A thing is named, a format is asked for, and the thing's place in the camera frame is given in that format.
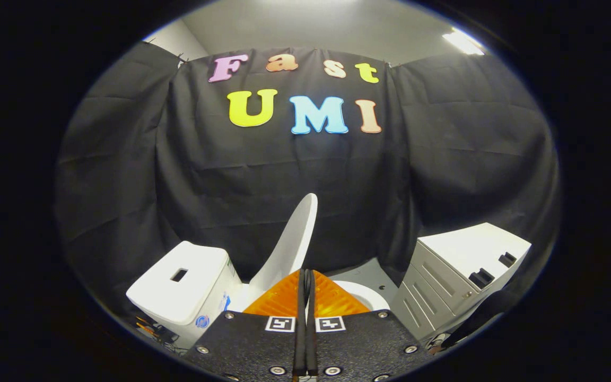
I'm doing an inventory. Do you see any white toilet lid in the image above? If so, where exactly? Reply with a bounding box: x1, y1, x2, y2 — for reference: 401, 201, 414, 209
249, 193, 319, 314

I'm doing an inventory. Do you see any person's leg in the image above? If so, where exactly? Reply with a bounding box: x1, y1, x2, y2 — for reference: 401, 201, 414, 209
443, 289, 519, 349

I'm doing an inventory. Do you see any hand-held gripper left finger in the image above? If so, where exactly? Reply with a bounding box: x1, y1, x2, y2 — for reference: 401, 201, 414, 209
182, 269, 307, 380

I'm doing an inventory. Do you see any white and black sneaker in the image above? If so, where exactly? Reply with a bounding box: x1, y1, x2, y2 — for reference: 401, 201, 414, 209
426, 333, 450, 355

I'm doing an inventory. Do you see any dark cable bundle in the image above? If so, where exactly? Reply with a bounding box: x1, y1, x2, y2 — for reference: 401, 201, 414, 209
135, 316, 180, 352

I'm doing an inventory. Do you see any black backdrop cloth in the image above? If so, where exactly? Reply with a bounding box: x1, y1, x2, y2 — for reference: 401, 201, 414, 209
55, 41, 561, 331

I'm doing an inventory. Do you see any white toilet with tank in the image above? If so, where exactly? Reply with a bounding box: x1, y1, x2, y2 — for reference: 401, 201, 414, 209
126, 241, 266, 352

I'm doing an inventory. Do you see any small ceiling light panel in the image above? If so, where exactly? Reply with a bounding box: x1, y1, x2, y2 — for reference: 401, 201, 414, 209
442, 28, 485, 56

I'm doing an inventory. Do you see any white drawer cabinet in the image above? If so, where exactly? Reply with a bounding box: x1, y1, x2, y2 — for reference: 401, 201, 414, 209
389, 222, 532, 345

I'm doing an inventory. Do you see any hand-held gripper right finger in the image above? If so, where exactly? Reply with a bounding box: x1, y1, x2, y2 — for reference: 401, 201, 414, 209
306, 269, 434, 380

